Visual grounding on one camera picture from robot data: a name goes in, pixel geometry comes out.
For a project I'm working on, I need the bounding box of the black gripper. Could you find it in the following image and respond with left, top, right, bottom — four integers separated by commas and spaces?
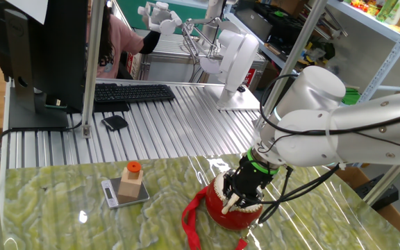
222, 160, 276, 206

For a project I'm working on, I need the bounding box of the wooden drumstick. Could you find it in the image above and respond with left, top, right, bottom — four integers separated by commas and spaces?
220, 193, 240, 215

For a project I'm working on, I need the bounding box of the black sleeved forearm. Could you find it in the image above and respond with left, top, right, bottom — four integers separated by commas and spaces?
139, 30, 162, 55

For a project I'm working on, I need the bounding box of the red drum white head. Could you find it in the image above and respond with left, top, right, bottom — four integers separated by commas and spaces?
205, 170, 265, 232

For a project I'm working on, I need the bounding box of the wooden block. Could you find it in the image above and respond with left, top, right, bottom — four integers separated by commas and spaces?
117, 167, 144, 199

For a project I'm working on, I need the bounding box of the white haptic control device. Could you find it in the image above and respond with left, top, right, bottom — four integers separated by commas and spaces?
136, 1, 262, 112

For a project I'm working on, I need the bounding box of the silver digital scale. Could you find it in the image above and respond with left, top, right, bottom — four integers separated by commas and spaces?
101, 176, 151, 210

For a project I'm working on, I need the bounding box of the black box item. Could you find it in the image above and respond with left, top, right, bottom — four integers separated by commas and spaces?
354, 173, 399, 211

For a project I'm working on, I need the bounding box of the green plastic item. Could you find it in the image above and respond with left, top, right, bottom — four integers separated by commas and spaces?
341, 87, 362, 106

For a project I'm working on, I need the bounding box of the black pouch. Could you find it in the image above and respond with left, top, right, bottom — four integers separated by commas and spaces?
101, 115, 130, 132

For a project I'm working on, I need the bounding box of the black keyboard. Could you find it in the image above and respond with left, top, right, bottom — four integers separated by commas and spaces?
94, 83, 176, 104

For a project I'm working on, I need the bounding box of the black equipment case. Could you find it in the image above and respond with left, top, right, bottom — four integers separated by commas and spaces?
234, 0, 305, 39

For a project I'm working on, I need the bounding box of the white background robot column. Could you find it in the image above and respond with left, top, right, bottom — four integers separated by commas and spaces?
199, 0, 227, 42

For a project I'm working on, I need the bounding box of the green marble pattern mat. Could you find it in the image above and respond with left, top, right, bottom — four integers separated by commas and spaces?
1, 152, 400, 250

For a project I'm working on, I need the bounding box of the person in pink shirt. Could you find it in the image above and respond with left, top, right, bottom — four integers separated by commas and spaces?
87, 3, 162, 80

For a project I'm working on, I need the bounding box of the white metal shelf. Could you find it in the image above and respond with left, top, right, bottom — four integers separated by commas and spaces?
303, 0, 400, 105

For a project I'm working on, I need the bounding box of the black computer monitor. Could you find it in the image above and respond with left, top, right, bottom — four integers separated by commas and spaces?
0, 0, 90, 132

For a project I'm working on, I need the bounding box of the small white paper sheet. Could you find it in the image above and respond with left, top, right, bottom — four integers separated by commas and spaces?
3, 0, 50, 25

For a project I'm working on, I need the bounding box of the red drum strap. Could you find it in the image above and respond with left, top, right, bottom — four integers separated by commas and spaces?
181, 185, 258, 250

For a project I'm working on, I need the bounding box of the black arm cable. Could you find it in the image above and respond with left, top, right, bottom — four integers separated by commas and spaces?
229, 73, 400, 225

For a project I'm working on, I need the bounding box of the orange ring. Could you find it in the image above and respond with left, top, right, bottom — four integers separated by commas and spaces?
126, 160, 142, 174

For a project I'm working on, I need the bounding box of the aluminium frame strut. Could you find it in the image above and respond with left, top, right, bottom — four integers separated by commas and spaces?
253, 0, 328, 130
362, 165, 400, 206

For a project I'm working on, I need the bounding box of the black monitor cable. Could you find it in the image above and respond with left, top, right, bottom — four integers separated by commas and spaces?
0, 119, 83, 167

